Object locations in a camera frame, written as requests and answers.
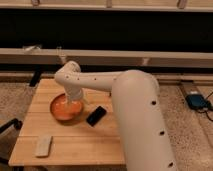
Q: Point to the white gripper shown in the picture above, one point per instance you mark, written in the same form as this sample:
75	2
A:
74	94

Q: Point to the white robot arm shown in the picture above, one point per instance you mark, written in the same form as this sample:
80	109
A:
134	93

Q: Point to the orange bowl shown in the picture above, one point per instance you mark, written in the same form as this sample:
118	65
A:
63	110

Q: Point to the black phone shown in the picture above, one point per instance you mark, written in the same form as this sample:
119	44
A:
96	116

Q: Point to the black chair base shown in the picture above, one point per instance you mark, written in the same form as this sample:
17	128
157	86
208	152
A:
17	124

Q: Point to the blue device on floor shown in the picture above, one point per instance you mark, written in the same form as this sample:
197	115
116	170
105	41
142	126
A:
196	101

